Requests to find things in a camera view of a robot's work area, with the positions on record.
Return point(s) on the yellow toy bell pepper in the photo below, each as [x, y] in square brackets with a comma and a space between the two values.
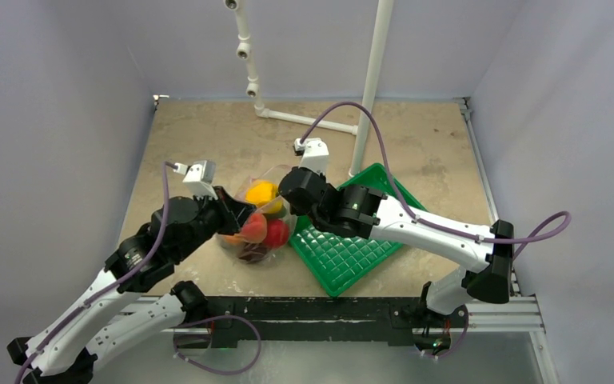
[265, 196]

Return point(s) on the clear zip top bag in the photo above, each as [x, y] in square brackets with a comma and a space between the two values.
[274, 174]

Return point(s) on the dark red toy apple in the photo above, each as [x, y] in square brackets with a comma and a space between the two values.
[253, 253]

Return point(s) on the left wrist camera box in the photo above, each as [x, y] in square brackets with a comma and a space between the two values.
[198, 178]

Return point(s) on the toy peach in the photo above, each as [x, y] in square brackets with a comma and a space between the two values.
[254, 230]

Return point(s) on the green plastic tray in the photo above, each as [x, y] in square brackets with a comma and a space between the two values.
[338, 263]

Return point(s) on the white PVC pipe frame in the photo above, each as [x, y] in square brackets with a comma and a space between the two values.
[339, 55]

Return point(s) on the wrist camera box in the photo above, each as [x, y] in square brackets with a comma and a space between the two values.
[198, 178]
[314, 154]

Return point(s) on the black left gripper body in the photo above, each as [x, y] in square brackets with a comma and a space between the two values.
[214, 217]

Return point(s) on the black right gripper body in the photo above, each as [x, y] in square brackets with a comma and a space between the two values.
[297, 187]

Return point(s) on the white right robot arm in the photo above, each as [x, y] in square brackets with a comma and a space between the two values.
[482, 253]

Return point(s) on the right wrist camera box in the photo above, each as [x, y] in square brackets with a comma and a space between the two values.
[314, 154]

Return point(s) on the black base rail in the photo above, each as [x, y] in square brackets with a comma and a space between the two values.
[396, 321]

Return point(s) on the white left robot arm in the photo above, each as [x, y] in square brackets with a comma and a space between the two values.
[84, 339]

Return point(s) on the red toy tomato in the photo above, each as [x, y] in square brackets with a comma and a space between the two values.
[277, 235]

